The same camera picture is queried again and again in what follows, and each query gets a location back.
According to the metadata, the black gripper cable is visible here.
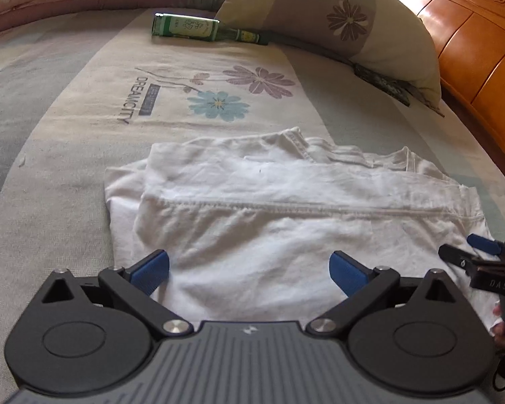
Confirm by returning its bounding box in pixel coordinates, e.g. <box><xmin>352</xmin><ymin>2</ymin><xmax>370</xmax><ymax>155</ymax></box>
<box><xmin>492</xmin><ymin>348</ymin><xmax>505</xmax><ymax>393</ymax></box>

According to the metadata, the green glass bottle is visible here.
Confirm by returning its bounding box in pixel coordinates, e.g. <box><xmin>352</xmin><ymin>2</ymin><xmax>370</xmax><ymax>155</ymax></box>
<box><xmin>152</xmin><ymin>12</ymin><xmax>269</xmax><ymax>45</ymax></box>

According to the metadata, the white printed t-shirt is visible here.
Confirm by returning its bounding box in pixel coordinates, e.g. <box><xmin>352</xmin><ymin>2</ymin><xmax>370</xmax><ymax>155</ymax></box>
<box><xmin>104</xmin><ymin>126</ymin><xmax>501</xmax><ymax>333</ymax></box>

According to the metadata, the striped bed sheet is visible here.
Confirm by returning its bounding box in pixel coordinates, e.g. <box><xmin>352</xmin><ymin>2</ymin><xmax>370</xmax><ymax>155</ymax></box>
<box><xmin>0</xmin><ymin>6</ymin><xmax>505</xmax><ymax>404</ymax></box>

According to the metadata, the floral cream pillow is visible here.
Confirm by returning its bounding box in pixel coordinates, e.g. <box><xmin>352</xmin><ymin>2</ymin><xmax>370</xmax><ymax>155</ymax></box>
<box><xmin>216</xmin><ymin>0</ymin><xmax>444</xmax><ymax>116</ymax></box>

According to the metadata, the person's right hand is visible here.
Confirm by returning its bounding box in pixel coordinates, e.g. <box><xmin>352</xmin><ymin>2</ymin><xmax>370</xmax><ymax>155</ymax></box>
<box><xmin>492</xmin><ymin>303</ymin><xmax>505</xmax><ymax>349</ymax></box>

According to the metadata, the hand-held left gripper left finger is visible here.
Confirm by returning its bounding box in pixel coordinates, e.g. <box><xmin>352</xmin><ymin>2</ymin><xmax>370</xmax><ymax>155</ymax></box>
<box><xmin>40</xmin><ymin>249</ymin><xmax>194</xmax><ymax>339</ymax></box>

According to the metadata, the wooden headboard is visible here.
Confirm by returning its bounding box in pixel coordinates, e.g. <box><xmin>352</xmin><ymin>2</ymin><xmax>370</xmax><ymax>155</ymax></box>
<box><xmin>369</xmin><ymin>0</ymin><xmax>505</xmax><ymax>156</ymax></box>

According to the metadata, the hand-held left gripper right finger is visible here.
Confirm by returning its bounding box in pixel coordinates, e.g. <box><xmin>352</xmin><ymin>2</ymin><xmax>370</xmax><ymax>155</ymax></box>
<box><xmin>306</xmin><ymin>250</ymin><xmax>474</xmax><ymax>339</ymax></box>

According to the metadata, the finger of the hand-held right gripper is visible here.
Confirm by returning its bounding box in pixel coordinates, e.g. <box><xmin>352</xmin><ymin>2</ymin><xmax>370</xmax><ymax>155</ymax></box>
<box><xmin>438</xmin><ymin>243</ymin><xmax>481</xmax><ymax>277</ymax></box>
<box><xmin>466</xmin><ymin>233</ymin><xmax>505</xmax><ymax>256</ymax></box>

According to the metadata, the dark book under pillow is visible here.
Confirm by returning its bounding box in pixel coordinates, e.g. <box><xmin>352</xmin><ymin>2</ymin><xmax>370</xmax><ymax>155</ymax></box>
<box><xmin>353</xmin><ymin>63</ymin><xmax>411</xmax><ymax>107</ymax></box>

